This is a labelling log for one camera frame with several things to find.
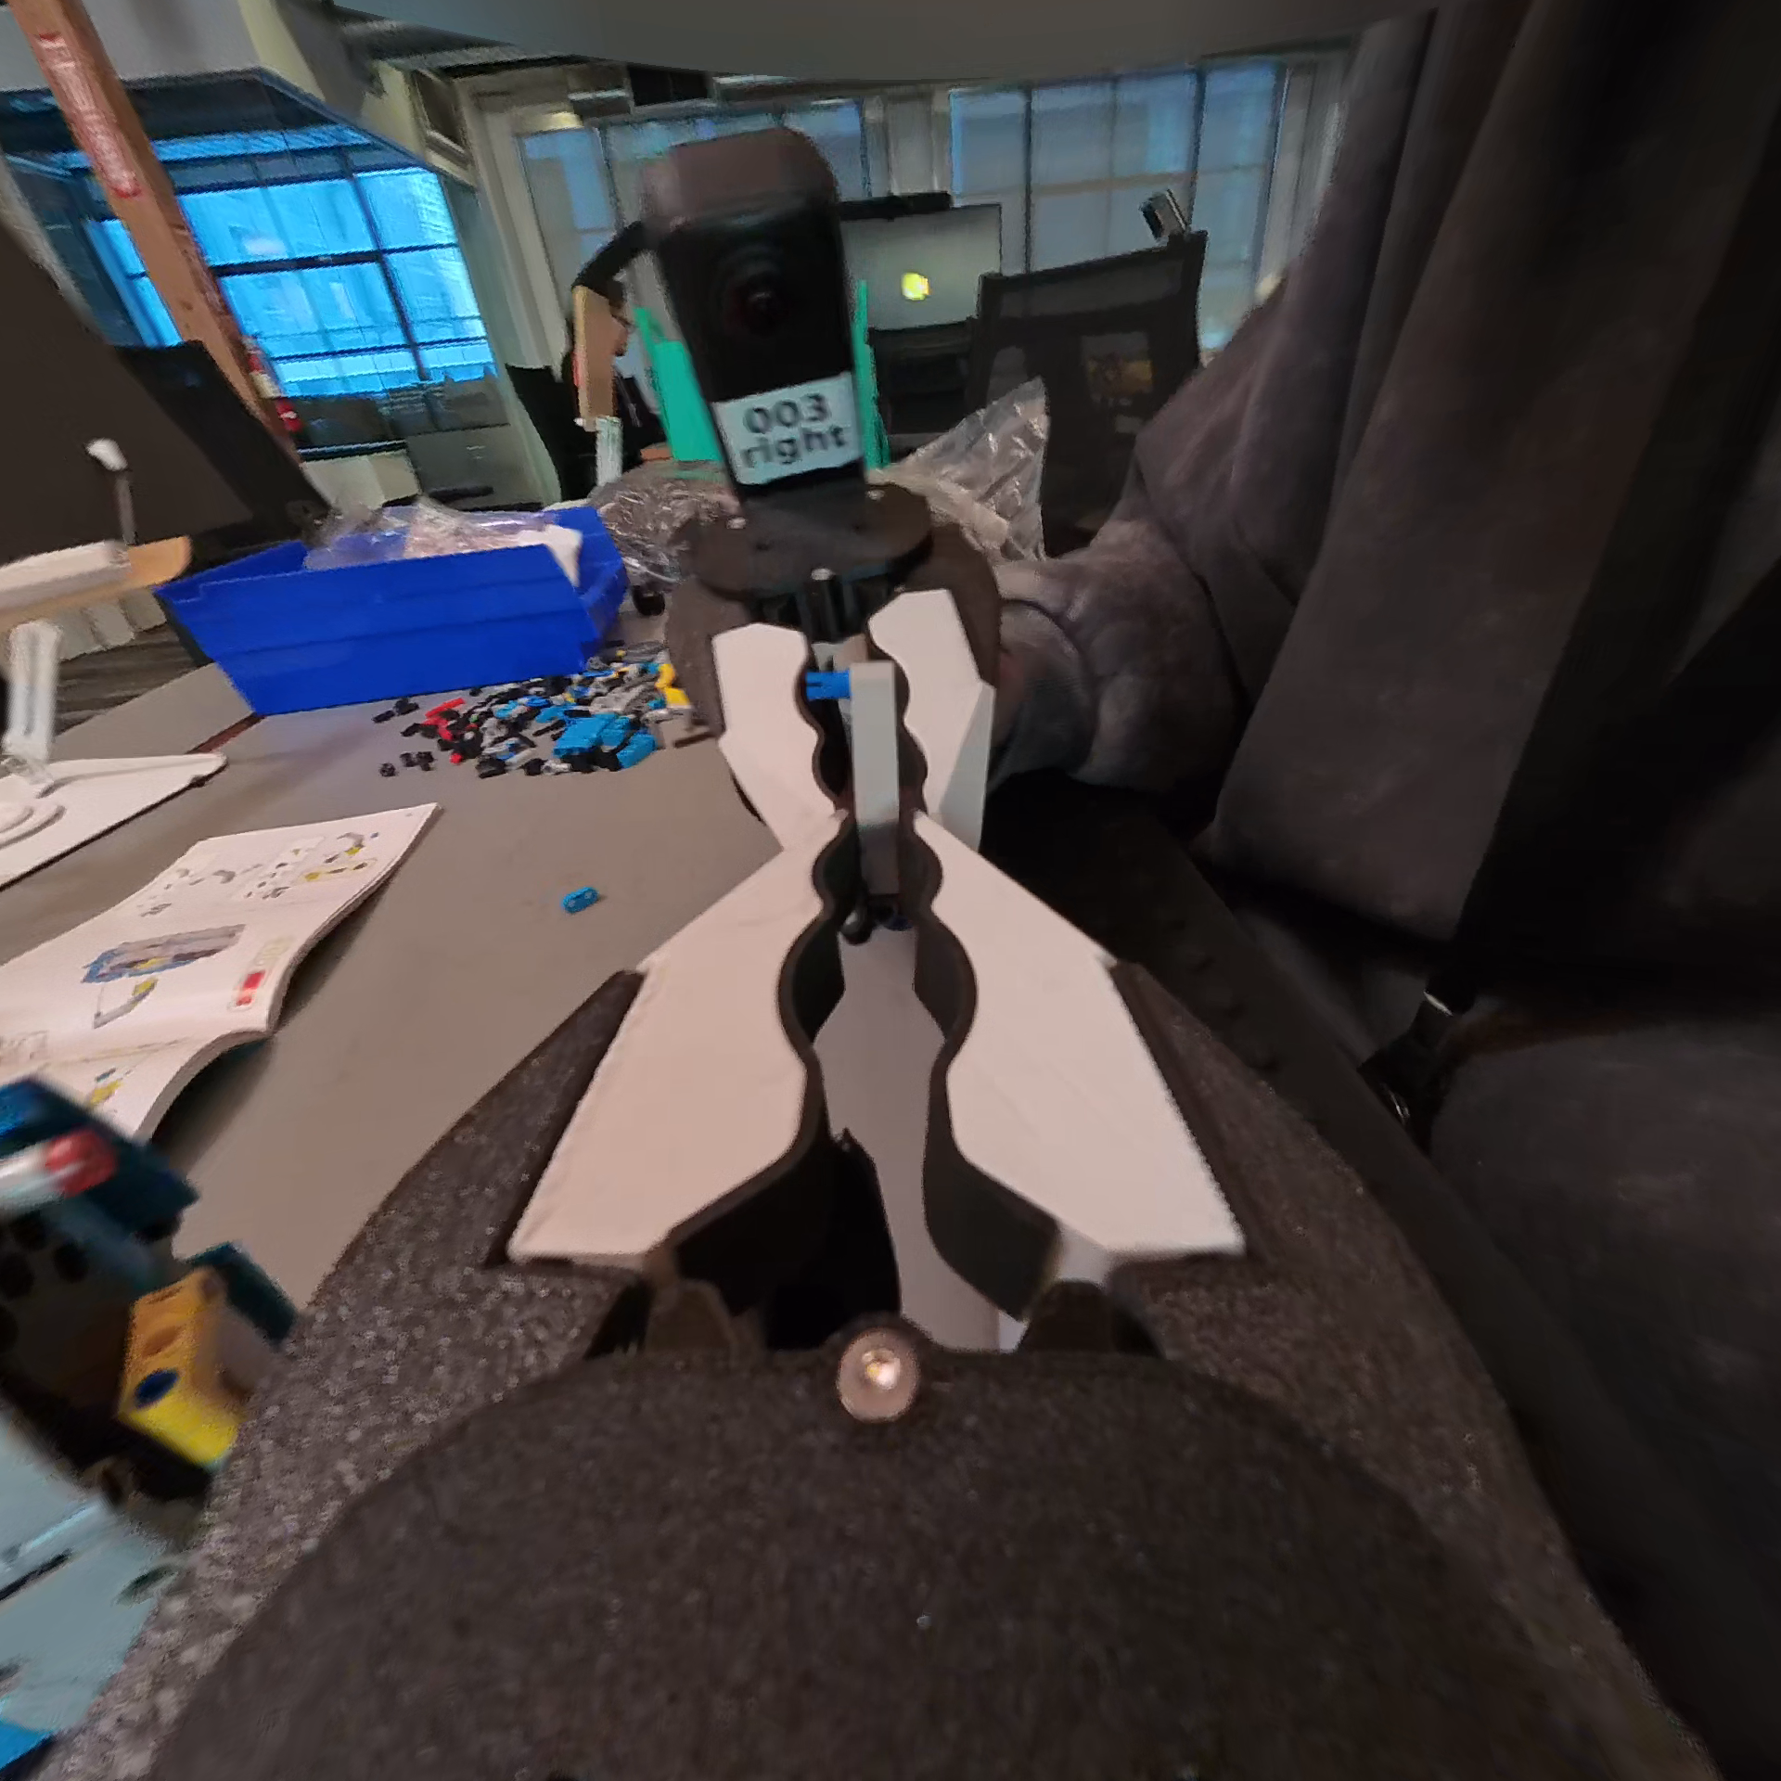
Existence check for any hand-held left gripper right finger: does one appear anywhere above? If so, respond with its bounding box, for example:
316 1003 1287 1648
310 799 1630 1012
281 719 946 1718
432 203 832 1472
908 815 1245 1319

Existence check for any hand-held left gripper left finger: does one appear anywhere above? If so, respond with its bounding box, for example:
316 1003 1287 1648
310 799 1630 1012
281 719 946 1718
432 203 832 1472
510 810 868 1270

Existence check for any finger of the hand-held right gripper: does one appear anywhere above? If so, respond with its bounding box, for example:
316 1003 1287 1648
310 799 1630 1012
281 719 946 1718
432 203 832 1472
713 623 848 845
869 587 1000 850

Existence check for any grey angled beam assembly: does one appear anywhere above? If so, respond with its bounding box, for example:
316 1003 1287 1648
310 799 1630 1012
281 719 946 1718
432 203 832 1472
803 659 910 898

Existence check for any white desk stand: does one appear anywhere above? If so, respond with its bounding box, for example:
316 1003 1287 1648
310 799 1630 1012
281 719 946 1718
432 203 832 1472
0 436 228 885

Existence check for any black curved bar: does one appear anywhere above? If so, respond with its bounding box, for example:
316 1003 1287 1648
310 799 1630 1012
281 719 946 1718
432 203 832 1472
571 223 660 304

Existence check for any teal upright panel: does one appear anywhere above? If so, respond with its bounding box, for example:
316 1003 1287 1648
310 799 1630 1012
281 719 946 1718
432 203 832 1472
647 277 893 474

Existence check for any black monitor screen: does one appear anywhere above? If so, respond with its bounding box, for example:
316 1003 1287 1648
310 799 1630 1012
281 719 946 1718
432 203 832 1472
841 201 1003 336

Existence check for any black perforated pad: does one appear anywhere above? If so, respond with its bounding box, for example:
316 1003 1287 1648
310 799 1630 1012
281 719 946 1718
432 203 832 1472
980 772 1670 1781

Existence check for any pile of loose brick pieces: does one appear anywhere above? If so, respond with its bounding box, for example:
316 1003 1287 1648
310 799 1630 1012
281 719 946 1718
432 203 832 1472
374 654 697 781

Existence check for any clear plastic bag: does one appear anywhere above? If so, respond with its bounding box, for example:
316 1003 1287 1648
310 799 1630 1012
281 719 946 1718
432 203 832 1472
304 498 587 575
592 377 1051 587

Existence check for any black mesh office chair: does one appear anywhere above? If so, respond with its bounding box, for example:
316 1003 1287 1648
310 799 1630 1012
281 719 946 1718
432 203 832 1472
970 228 1211 552

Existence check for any blue storage bin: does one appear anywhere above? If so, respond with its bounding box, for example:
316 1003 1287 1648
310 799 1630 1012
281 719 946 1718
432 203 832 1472
154 506 633 714

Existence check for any large paned window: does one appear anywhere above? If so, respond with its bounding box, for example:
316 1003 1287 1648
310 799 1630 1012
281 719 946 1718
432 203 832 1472
0 89 497 398

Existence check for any white instruction booklet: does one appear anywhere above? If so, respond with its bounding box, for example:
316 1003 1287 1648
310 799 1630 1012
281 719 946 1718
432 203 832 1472
0 801 439 1137

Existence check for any blue toy brick robot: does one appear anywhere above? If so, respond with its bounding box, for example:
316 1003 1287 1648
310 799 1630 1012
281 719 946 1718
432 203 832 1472
0 1077 296 1740

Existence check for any black partition board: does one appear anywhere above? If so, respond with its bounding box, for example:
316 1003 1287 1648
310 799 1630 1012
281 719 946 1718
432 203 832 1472
0 223 328 557

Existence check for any wooden support post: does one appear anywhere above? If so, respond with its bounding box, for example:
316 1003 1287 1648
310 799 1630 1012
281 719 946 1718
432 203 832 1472
16 0 302 453

